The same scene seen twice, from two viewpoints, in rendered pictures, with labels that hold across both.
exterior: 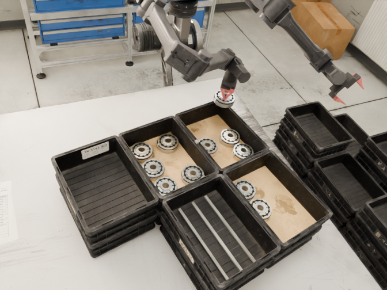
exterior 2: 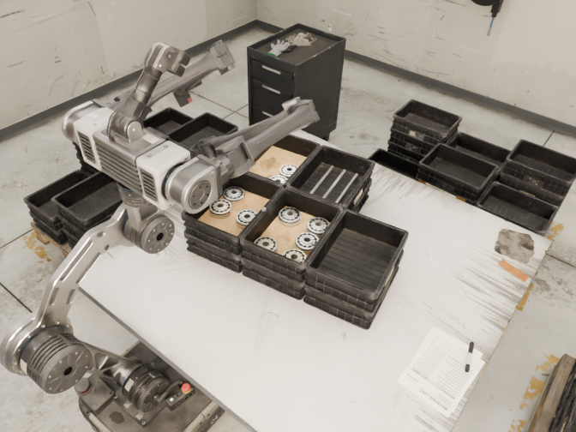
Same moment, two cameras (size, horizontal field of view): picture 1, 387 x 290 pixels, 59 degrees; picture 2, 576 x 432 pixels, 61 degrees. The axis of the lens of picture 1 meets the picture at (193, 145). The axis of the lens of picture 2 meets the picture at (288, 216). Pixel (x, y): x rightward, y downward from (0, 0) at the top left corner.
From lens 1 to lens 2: 2.20 m
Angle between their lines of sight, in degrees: 72
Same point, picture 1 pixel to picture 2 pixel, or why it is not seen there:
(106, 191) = (354, 265)
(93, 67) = not seen: outside the picture
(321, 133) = (96, 200)
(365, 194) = not seen: hidden behind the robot
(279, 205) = (273, 166)
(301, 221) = (278, 153)
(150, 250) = not seen: hidden behind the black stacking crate
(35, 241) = (423, 313)
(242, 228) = (311, 178)
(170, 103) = (166, 306)
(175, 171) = (291, 231)
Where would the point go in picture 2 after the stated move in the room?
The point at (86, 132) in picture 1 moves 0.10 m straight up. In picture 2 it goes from (279, 362) to (279, 347)
